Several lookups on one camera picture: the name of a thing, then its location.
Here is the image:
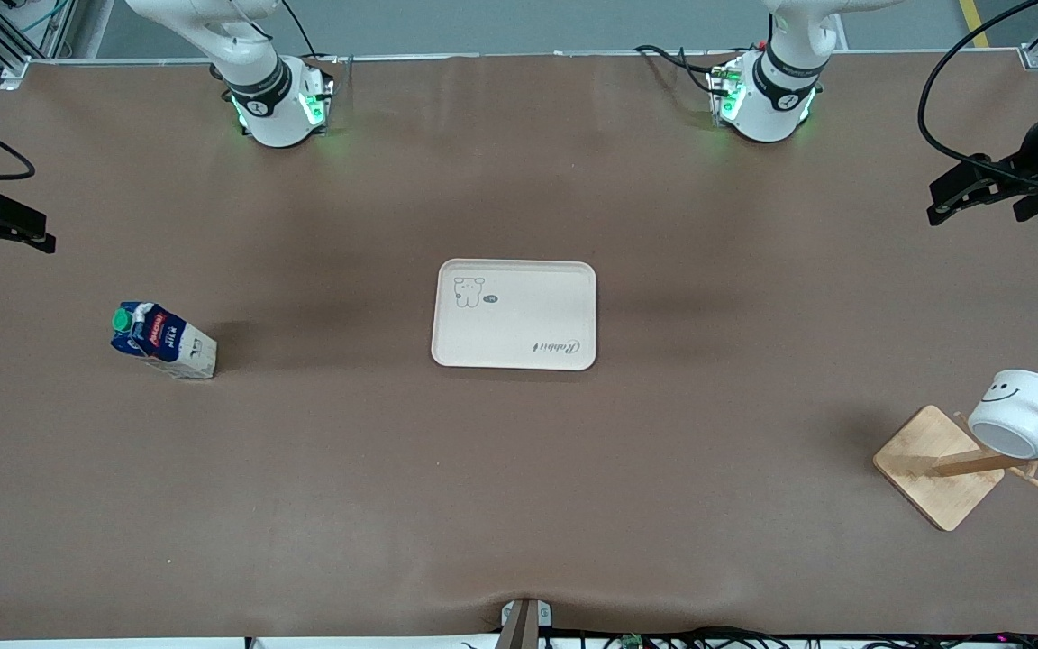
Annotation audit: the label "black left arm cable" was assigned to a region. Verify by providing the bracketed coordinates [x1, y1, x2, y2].
[917, 0, 1038, 192]

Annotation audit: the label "blue white milk carton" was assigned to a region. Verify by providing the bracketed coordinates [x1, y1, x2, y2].
[111, 301, 217, 380]

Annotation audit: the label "brown camera mount post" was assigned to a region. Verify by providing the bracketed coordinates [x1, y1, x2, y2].
[495, 598, 553, 649]

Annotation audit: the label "white smiley cup black handle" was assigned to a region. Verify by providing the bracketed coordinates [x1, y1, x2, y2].
[968, 370, 1038, 460]

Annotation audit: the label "wooden mug tree stand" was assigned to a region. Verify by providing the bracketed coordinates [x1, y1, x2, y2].
[873, 386, 1038, 532]

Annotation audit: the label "black base cables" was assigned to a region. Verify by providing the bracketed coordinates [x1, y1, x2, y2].
[280, 0, 341, 66]
[634, 43, 759, 96]

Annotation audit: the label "cream rectangular tray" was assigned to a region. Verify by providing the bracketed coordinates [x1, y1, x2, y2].
[431, 260, 597, 371]

